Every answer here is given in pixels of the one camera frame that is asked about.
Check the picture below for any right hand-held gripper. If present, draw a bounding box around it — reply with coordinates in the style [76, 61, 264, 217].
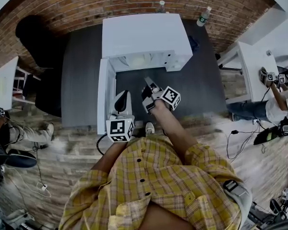
[141, 76, 181, 116]

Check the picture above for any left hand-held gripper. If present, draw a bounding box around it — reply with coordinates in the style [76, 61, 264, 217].
[105, 90, 136, 143]

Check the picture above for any white microwave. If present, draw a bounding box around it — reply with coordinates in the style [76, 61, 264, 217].
[97, 13, 194, 136]

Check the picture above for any person's left forearm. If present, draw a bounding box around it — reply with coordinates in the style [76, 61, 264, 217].
[90, 140, 128, 174]

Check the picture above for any person's right forearm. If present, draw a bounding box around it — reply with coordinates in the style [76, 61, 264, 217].
[153, 99, 199, 165]

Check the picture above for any person's white shoe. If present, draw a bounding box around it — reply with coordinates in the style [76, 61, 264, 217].
[145, 121, 156, 136]

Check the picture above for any dark grey table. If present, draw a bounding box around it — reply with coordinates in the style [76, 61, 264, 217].
[60, 19, 228, 129]

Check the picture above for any blue cloth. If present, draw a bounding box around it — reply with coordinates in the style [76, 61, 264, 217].
[188, 35, 200, 52]

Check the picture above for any black office chair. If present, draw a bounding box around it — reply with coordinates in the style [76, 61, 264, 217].
[15, 14, 70, 118]

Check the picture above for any yellow plaid shirt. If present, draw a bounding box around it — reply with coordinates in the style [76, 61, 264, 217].
[59, 135, 245, 230]

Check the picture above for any white table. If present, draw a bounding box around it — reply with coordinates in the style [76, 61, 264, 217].
[216, 15, 288, 103]
[0, 56, 41, 110]

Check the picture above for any dark round stool seat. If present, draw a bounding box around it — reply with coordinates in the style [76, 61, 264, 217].
[6, 149, 38, 169]

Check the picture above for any black and green bag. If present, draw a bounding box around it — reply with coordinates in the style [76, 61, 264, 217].
[253, 126, 283, 146]

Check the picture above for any person's leg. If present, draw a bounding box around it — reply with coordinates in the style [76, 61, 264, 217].
[139, 201, 190, 230]

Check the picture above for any grey waist pouch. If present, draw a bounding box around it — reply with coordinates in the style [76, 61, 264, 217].
[223, 179, 252, 213]

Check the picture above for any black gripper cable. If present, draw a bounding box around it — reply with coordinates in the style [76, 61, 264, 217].
[96, 135, 111, 156]

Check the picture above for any black cable with adapter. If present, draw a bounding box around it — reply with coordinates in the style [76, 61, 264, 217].
[227, 129, 260, 160]

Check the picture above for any white cable with charger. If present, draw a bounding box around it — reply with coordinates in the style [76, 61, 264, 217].
[36, 166, 52, 198]

